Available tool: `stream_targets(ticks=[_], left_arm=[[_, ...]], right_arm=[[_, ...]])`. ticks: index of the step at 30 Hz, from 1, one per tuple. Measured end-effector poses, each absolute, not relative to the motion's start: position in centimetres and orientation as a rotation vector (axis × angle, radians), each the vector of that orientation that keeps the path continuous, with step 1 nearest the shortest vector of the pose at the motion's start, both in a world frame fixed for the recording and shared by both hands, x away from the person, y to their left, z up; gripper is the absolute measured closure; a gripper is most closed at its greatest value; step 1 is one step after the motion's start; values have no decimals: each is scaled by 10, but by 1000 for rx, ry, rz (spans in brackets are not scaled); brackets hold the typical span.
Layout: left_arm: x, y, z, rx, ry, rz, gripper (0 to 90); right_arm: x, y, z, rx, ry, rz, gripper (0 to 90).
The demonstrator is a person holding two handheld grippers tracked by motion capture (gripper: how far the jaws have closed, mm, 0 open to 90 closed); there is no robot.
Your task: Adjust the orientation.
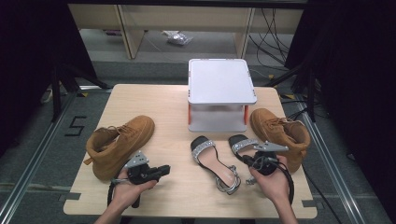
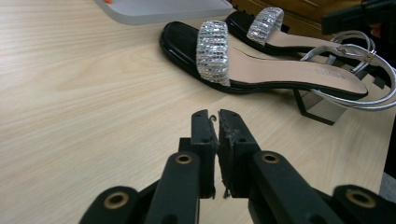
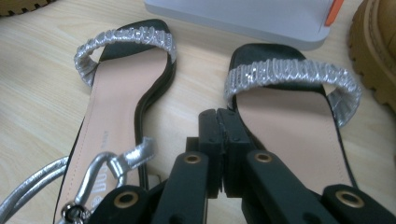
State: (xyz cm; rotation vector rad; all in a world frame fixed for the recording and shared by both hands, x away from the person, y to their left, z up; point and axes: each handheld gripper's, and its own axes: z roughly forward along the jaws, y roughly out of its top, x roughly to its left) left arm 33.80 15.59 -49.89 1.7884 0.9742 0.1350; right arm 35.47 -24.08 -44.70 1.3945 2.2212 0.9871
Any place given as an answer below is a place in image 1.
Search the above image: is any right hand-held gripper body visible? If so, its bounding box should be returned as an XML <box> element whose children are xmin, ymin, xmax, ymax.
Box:
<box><xmin>252</xmin><ymin>141</ymin><xmax>290</xmax><ymax>176</ymax></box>

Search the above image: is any bundle of black cables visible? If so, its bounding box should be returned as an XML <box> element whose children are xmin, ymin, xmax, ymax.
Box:
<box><xmin>248</xmin><ymin>7</ymin><xmax>292</xmax><ymax>68</ymax></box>

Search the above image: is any black curtain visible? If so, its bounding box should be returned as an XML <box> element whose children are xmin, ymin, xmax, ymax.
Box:
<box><xmin>284</xmin><ymin>0</ymin><xmax>396</xmax><ymax>216</ymax></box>
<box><xmin>0</xmin><ymin>0</ymin><xmax>97</xmax><ymax>157</ymax></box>

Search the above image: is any black floor cable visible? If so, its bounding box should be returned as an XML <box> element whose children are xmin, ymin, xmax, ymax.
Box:
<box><xmin>303</xmin><ymin>169</ymin><xmax>344</xmax><ymax>224</ymax></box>

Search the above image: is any person's right hand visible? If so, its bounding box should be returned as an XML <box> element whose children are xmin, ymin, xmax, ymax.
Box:
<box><xmin>248</xmin><ymin>154</ymin><xmax>290</xmax><ymax>203</ymax></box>

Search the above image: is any person's left hand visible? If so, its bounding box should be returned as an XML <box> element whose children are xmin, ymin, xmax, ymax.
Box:
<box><xmin>111</xmin><ymin>169</ymin><xmax>158</xmax><ymax>209</ymax></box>

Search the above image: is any white two-tier shoe rack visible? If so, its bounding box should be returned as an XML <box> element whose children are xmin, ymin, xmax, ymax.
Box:
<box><xmin>187</xmin><ymin>58</ymin><xmax>258</xmax><ymax>133</ymax></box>

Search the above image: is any clear plastic bag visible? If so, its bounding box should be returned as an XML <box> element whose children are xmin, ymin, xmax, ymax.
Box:
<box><xmin>162</xmin><ymin>30</ymin><xmax>194</xmax><ymax>47</ymax></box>

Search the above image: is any white floor cable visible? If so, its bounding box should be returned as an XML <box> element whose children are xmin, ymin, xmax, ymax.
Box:
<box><xmin>40</xmin><ymin>88</ymin><xmax>55</xmax><ymax>105</ymax></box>

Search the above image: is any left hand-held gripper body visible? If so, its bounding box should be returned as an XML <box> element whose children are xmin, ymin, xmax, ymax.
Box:
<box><xmin>124</xmin><ymin>150</ymin><xmax>158</xmax><ymax>209</ymax></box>

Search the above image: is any black metal stand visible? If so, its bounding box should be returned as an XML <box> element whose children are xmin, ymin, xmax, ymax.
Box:
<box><xmin>50</xmin><ymin>62</ymin><xmax>113</xmax><ymax>122</ymax></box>
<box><xmin>264</xmin><ymin>62</ymin><xmax>317</xmax><ymax>123</ymax></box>

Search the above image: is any black sandal with glitter strap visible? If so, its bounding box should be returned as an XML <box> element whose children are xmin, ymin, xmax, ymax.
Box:
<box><xmin>190</xmin><ymin>135</ymin><xmax>242</xmax><ymax>196</ymax></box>
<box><xmin>228</xmin><ymin>133</ymin><xmax>261</xmax><ymax>185</ymax></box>

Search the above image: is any tan suede boot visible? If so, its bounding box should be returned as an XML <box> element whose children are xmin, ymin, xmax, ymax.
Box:
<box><xmin>83</xmin><ymin>115</ymin><xmax>156</xmax><ymax>182</ymax></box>
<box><xmin>249</xmin><ymin>107</ymin><xmax>312</xmax><ymax>174</ymax></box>

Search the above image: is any beige wooden desk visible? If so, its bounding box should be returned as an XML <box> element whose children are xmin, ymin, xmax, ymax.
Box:
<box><xmin>67</xmin><ymin>3</ymin><xmax>304</xmax><ymax>60</ymax></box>

